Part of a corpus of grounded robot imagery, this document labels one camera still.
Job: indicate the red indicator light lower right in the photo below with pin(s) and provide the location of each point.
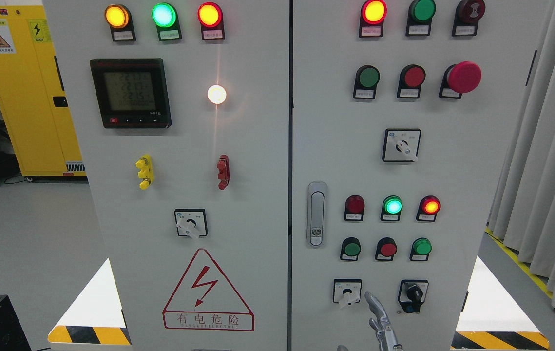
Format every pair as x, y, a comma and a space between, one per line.
430, 205

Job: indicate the red push button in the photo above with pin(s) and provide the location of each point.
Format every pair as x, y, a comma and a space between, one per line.
413, 76
386, 249

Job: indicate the red indicator light lower left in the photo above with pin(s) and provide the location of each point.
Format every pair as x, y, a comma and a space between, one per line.
355, 204

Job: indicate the yellow terminal connector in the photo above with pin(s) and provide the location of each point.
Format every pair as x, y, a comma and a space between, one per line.
145, 173

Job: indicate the grey electrical control cabinet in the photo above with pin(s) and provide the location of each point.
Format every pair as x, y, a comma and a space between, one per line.
295, 115

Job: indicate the red indicator light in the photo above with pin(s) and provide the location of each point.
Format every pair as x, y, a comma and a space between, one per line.
355, 204
374, 12
210, 14
430, 205

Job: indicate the white indicator light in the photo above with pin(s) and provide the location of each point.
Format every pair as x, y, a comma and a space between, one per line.
217, 94

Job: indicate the black digital power meter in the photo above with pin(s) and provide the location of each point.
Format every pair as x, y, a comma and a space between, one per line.
131, 93

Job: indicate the red terminal connector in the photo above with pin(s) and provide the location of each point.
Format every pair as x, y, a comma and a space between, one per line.
223, 171

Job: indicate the green indicator light lower middle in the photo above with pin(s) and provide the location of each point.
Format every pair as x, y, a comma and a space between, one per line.
392, 205

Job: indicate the green indicator light top right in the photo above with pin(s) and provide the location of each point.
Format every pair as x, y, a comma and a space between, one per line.
421, 11

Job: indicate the red indicator light top right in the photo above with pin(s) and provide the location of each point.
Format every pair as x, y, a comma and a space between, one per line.
374, 12

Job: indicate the yellow safety cabinet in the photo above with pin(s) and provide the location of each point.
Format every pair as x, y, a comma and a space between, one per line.
33, 102

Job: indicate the green push button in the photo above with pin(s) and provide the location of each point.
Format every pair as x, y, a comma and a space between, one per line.
421, 246
351, 248
368, 77

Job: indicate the green push button lower right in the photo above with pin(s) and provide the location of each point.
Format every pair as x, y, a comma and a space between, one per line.
421, 246

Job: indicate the green indicator light top left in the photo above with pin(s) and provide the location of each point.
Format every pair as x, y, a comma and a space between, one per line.
164, 15

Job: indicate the black key selector switch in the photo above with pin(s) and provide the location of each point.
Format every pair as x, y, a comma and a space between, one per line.
412, 294

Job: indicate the red emergency stop mushroom button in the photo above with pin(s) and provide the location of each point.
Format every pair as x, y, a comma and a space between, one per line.
464, 77

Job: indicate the red push button lower middle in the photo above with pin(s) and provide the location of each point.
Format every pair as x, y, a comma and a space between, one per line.
386, 249

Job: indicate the green indicator light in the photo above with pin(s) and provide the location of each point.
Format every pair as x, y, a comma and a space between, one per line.
392, 205
421, 11
164, 15

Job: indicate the silver cabinet door handle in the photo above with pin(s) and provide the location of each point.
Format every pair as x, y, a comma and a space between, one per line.
316, 194

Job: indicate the upper right rotary selector switch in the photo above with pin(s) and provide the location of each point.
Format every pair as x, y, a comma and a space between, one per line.
401, 145

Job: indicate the red push button upper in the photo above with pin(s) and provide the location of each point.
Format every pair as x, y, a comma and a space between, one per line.
413, 76

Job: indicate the red electrical hazard warning sign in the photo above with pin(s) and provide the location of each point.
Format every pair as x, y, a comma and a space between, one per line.
205, 299

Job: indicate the green push button lower left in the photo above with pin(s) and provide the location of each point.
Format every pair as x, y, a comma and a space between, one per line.
351, 248

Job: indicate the red indicator light top left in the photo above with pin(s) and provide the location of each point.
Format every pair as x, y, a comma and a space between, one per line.
210, 14

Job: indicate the lower white rotary selector switch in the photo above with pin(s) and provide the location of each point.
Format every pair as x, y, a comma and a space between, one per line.
347, 291

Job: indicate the amber indicator light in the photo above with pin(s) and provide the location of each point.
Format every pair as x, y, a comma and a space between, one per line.
117, 16

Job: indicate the silver robotic hand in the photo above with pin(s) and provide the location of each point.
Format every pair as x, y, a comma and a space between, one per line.
384, 331

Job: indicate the left panel rotary selector switch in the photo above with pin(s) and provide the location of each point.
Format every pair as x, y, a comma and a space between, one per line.
191, 223

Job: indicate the green push button upper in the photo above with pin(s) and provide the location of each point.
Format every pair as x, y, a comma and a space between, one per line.
368, 77

